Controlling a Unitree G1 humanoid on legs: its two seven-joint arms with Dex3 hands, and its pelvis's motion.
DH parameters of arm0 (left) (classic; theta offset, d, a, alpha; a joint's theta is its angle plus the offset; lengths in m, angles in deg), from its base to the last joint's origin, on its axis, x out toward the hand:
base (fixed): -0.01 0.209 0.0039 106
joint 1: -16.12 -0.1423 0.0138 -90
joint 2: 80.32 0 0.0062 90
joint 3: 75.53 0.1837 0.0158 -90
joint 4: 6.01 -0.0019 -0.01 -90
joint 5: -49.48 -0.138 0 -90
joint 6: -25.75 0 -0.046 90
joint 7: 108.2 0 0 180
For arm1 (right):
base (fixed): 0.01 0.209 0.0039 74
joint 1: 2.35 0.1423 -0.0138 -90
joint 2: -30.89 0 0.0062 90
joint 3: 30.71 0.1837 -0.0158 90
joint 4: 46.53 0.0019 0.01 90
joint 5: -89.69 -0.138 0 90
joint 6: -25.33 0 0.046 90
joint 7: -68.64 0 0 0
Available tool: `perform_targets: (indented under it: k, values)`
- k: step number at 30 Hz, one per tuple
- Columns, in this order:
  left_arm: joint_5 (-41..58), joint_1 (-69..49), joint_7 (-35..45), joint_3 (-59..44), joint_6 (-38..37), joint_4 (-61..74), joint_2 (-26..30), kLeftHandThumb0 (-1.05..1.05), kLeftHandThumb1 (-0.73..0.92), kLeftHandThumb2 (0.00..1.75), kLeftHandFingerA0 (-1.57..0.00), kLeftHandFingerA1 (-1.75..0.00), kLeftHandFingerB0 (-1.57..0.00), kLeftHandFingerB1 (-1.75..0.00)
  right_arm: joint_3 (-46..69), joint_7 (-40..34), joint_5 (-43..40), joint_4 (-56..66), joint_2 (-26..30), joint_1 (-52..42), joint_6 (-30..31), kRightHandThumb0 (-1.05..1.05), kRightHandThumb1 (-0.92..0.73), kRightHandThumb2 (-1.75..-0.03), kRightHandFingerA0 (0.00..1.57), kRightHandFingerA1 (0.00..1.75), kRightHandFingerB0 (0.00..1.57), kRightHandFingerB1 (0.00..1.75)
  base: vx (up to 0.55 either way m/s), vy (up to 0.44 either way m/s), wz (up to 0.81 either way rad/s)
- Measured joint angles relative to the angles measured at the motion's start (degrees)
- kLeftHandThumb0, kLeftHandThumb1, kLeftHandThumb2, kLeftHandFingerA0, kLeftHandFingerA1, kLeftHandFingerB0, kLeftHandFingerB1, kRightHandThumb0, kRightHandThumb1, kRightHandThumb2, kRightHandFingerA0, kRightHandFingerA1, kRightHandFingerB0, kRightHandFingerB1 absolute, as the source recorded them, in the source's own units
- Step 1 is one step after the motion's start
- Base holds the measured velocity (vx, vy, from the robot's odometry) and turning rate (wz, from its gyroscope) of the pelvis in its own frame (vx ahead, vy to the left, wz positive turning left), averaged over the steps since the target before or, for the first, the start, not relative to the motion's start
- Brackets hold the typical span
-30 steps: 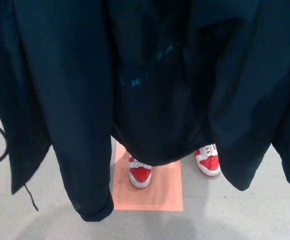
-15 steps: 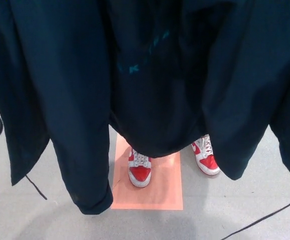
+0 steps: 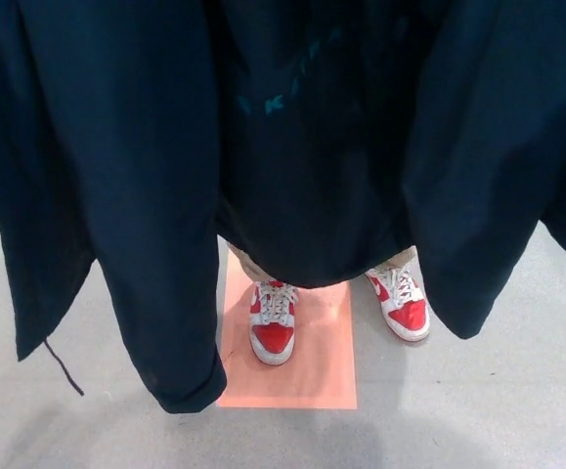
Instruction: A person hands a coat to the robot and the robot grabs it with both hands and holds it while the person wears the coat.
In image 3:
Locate navy blue coat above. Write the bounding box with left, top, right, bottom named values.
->
left=0, top=0, right=566, bottom=415

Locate person's red white sneaker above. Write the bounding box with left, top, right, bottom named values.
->
left=248, top=280, right=299, bottom=366
left=364, top=263, right=431, bottom=344

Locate person's left red white sneaker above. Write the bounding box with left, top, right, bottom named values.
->
left=364, top=263, right=431, bottom=344

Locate person's right red white sneaker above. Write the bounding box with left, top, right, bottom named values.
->
left=248, top=280, right=299, bottom=366

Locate orange floor sheet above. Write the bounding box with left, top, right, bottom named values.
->
left=216, top=234, right=360, bottom=410

